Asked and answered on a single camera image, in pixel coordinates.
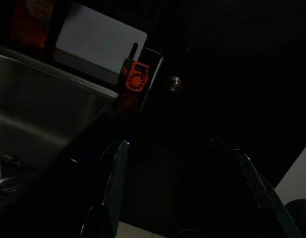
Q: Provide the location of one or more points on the black door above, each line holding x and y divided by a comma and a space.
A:
229, 74

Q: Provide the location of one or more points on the white cutting board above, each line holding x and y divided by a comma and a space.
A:
98, 37

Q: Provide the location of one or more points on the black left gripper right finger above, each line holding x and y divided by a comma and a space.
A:
257, 188

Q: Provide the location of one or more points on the stainless steel sink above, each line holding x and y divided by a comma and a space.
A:
44, 99

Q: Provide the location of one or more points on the metal door knob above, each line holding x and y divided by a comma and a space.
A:
174, 83

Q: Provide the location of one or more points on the orange portable fan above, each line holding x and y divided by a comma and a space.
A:
135, 79

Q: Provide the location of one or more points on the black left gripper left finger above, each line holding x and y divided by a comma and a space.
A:
113, 193

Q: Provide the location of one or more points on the orange soap pouch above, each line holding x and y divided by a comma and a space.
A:
31, 22

